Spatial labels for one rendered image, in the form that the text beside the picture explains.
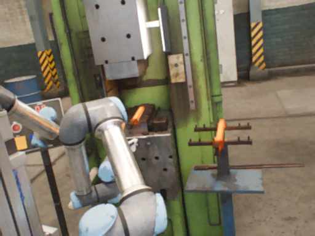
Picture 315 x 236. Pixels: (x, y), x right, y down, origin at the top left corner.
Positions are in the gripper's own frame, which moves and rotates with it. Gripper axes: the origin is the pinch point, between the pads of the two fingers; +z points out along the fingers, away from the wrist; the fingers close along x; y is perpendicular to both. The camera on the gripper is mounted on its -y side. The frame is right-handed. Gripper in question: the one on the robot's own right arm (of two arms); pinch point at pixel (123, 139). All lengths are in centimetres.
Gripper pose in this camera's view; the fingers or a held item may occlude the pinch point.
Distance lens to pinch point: 169.1
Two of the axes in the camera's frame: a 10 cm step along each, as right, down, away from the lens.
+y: 1.4, 9.5, 2.8
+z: 1.1, -2.9, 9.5
